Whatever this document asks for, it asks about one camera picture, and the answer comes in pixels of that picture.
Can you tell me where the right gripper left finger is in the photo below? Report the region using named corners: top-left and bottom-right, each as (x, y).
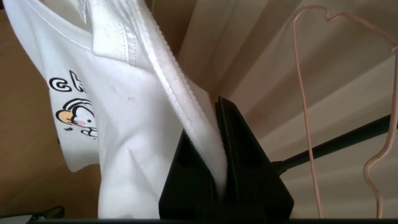
top-left (158, 129), bottom-right (220, 219)

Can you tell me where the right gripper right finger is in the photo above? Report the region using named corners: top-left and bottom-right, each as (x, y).
top-left (216, 96), bottom-right (295, 219)

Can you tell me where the white garment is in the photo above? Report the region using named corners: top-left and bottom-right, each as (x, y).
top-left (1, 0), bottom-right (229, 220)

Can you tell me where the pink clothes hanger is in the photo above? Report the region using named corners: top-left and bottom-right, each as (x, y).
top-left (292, 4), bottom-right (398, 220)

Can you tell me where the black clothes rack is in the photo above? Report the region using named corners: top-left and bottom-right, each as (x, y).
top-left (270, 113), bottom-right (398, 177)

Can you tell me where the beige curtain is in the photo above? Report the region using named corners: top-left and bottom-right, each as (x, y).
top-left (146, 0), bottom-right (398, 220)

